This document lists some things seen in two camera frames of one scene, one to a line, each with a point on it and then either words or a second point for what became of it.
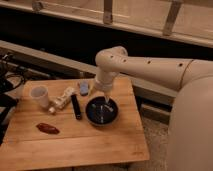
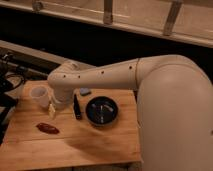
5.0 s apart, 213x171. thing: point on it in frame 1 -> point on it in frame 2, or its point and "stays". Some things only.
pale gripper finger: [107, 98] -> [51, 110]
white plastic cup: [41, 93] stays
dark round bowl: [100, 112] stays
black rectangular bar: [76, 106] stays
